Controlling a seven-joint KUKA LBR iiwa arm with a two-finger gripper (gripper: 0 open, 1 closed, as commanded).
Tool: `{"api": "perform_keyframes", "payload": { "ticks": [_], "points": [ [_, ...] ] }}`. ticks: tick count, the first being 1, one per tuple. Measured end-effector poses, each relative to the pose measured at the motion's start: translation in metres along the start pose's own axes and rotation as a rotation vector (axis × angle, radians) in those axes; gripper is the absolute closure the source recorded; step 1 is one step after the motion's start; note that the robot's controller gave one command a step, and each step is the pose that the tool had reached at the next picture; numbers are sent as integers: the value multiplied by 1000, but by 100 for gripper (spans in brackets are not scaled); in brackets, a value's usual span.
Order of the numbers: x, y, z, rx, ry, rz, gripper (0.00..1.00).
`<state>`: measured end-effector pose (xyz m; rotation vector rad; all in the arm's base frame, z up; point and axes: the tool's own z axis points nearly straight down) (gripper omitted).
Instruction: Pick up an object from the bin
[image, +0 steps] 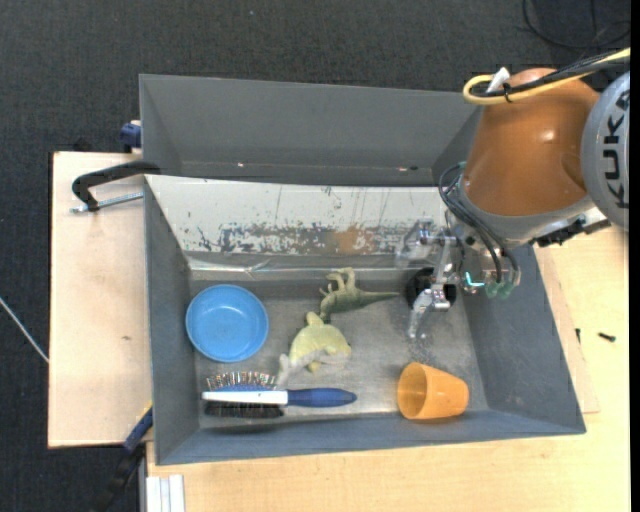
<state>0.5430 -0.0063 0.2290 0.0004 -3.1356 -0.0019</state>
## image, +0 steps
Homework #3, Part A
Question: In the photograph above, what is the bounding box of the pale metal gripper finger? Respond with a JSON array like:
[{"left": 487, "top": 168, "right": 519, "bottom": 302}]
[
  {"left": 394, "top": 218, "right": 449, "bottom": 269},
  {"left": 405, "top": 284, "right": 451, "bottom": 342}
]

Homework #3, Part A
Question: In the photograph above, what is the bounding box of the green toy dinosaur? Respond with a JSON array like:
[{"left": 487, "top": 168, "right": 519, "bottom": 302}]
[{"left": 318, "top": 267, "right": 401, "bottom": 322}]

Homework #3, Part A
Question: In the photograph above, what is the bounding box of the orange plastic cup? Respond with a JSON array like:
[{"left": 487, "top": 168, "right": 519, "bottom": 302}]
[{"left": 396, "top": 361, "right": 471, "bottom": 421}]

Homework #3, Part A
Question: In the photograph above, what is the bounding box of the yellow plush dolphin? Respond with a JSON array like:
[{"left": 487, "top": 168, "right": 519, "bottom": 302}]
[{"left": 277, "top": 310, "right": 353, "bottom": 387}]

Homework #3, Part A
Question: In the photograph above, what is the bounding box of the grey metal bin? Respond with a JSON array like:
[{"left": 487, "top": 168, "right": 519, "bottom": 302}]
[{"left": 138, "top": 73, "right": 587, "bottom": 466}]

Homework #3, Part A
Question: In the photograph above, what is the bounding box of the blue and white hairbrush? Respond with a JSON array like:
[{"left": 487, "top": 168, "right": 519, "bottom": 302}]
[{"left": 201, "top": 370, "right": 359, "bottom": 420}]

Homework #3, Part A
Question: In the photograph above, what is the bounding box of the blue bowl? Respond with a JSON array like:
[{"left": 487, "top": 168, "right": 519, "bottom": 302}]
[{"left": 184, "top": 283, "right": 270, "bottom": 364}]

